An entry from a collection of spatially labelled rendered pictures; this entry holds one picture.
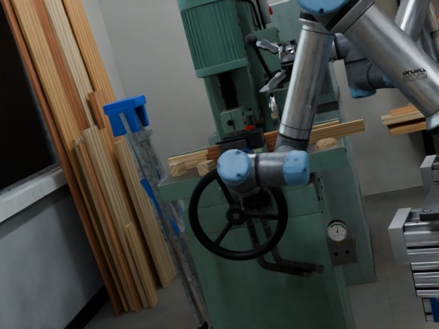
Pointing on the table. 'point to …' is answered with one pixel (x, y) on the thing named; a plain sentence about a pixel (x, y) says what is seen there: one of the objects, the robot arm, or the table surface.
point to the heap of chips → (326, 143)
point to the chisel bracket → (238, 113)
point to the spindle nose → (227, 90)
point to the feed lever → (260, 57)
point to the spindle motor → (213, 36)
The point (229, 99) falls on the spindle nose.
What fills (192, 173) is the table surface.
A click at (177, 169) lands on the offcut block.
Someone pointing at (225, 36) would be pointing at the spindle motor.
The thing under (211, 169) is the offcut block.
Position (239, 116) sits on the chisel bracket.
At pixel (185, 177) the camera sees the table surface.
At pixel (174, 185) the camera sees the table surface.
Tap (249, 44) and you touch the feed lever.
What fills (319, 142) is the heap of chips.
